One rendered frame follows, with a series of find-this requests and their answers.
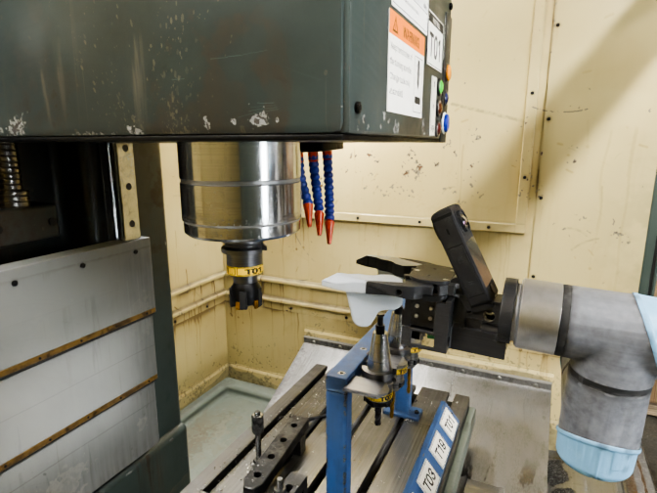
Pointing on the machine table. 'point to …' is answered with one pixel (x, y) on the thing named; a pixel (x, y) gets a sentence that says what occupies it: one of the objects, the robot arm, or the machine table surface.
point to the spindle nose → (240, 190)
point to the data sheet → (416, 11)
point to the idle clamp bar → (277, 456)
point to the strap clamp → (291, 483)
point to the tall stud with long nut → (257, 431)
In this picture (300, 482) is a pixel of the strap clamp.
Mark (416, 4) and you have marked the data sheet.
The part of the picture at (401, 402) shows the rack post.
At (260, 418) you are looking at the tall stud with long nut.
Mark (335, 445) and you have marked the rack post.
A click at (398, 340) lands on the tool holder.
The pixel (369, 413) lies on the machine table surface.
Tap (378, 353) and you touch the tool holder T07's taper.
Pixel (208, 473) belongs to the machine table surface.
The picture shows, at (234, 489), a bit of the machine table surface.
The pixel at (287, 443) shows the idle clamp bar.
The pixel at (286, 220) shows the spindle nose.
